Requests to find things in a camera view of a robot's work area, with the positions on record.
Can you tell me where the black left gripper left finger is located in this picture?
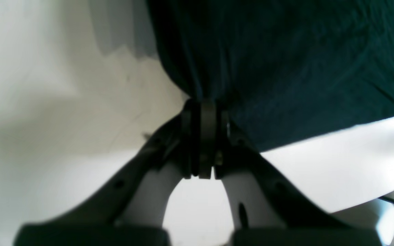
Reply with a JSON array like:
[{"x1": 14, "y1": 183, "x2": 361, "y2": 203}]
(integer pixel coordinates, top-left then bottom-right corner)
[{"x1": 14, "y1": 99, "x2": 200, "y2": 246}]

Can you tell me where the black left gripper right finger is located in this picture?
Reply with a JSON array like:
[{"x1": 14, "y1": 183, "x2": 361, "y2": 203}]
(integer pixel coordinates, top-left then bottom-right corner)
[{"x1": 200, "y1": 100, "x2": 382, "y2": 246}]

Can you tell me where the black T-shirt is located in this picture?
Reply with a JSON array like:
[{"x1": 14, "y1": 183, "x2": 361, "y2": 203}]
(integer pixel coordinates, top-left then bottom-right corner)
[{"x1": 147, "y1": 0, "x2": 394, "y2": 151}]

